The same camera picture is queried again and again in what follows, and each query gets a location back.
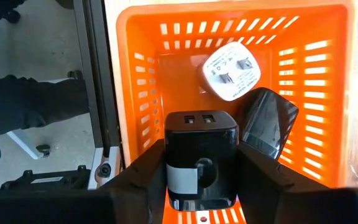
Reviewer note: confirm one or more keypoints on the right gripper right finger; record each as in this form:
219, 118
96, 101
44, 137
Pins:
291, 205

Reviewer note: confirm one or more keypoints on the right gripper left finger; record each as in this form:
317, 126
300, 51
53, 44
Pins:
73, 208

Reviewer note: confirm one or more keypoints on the black wall charger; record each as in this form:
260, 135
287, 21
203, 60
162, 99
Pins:
200, 143
266, 121

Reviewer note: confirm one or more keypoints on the teal and white charger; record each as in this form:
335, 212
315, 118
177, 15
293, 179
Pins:
232, 71

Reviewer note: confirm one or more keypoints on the black labelled device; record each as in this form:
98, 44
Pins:
73, 180

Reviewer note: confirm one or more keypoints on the black caster foot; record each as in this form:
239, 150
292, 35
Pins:
43, 151

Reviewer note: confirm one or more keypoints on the white floor bar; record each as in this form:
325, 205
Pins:
20, 144

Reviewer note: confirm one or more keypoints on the person's leg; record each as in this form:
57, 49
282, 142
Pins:
26, 99

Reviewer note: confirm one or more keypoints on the orange plastic basket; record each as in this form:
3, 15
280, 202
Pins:
179, 87

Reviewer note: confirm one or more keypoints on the silver corner bracket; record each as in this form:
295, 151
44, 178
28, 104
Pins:
113, 155

